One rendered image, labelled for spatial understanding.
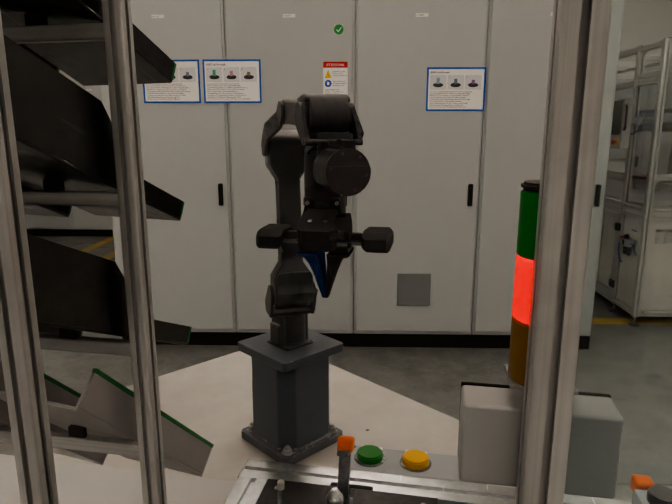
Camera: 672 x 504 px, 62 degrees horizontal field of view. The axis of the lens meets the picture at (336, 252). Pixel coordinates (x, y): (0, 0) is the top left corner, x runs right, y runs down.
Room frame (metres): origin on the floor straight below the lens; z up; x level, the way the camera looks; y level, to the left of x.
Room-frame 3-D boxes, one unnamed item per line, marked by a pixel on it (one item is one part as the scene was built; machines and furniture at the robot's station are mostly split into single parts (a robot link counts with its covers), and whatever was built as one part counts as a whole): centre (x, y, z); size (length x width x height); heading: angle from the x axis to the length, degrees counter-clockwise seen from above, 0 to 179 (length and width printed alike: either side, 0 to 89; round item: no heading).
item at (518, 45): (3.80, -1.32, 1.12); 0.80 x 0.54 x 2.25; 88
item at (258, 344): (1.00, 0.09, 0.96); 0.15 x 0.15 x 0.20; 43
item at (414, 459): (0.76, -0.12, 0.96); 0.04 x 0.04 x 0.02
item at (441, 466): (0.76, -0.12, 0.93); 0.21 x 0.07 x 0.06; 79
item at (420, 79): (3.83, -0.52, 1.12); 0.80 x 0.54 x 2.25; 88
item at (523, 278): (0.42, -0.16, 1.33); 0.05 x 0.05 x 0.05
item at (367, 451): (0.77, -0.05, 0.96); 0.04 x 0.04 x 0.02
